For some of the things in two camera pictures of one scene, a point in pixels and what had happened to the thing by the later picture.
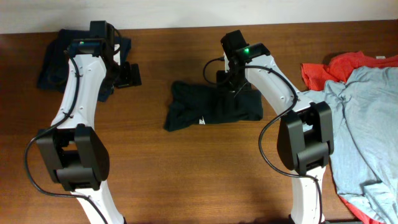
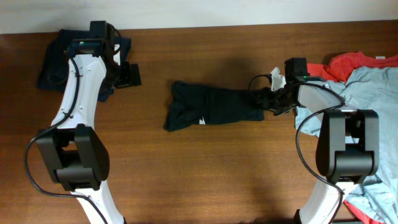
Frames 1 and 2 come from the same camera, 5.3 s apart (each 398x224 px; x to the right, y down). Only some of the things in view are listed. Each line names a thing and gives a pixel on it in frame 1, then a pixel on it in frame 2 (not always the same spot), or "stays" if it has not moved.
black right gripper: [241, 88] -> [265, 101]
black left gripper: [129, 78] stays
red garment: [339, 66] stays
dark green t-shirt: [193, 104] stays
